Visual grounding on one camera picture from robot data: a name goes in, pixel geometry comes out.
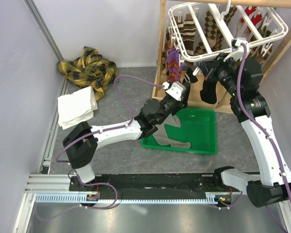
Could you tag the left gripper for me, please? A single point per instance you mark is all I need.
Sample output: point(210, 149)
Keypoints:
point(181, 102)

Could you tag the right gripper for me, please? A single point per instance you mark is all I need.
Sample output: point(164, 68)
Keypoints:
point(207, 66)

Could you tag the black sock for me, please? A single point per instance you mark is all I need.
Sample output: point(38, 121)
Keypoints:
point(189, 75)
point(208, 91)

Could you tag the tan sock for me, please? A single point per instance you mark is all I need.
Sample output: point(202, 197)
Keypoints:
point(222, 101)

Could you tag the white clip hanger rack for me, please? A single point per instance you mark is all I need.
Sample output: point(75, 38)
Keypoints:
point(270, 18)

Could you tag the olive striped sock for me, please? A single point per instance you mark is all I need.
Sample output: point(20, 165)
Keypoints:
point(263, 52)

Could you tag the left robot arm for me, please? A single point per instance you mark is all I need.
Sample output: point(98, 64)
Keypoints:
point(82, 142)

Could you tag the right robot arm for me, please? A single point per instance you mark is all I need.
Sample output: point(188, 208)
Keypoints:
point(273, 184)

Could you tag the purple maroon sock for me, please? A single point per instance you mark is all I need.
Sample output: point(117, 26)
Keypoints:
point(174, 65)

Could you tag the brown argyle sock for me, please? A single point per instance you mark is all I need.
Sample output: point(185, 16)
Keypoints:
point(230, 14)
point(212, 32)

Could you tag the brown striped sock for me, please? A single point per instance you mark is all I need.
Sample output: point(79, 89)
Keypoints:
point(180, 24)
point(189, 31)

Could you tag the green plastic tray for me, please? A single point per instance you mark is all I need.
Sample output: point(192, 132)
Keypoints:
point(196, 133)

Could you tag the grey sock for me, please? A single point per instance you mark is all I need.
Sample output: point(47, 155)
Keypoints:
point(162, 138)

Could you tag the red white sock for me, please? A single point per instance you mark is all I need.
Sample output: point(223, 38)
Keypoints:
point(254, 13)

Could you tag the yellow plaid cloth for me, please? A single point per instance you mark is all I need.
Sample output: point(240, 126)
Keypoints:
point(90, 69)

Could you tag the white folded towel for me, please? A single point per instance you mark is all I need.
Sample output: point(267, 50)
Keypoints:
point(76, 107)

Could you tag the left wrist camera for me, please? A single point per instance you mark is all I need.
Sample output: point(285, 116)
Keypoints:
point(175, 90)

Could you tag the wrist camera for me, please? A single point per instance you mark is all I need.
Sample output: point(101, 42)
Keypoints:
point(240, 49)
point(175, 90)

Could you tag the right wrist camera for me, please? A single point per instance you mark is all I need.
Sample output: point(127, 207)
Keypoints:
point(240, 49)

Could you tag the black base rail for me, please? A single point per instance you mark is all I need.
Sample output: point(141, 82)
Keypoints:
point(164, 186)

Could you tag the slotted cable duct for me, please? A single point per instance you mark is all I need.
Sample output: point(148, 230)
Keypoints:
point(87, 199)

